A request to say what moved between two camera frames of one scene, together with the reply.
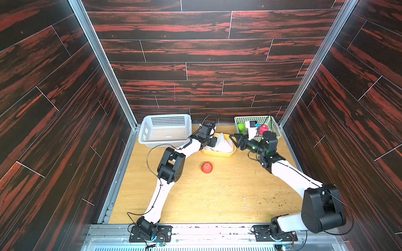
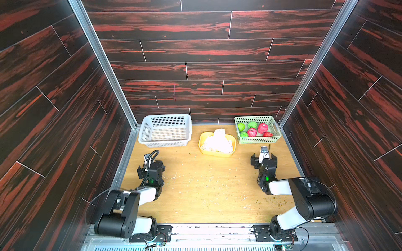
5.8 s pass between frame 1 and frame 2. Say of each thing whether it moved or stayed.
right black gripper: moved
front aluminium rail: stayed
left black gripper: moved
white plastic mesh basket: stayed
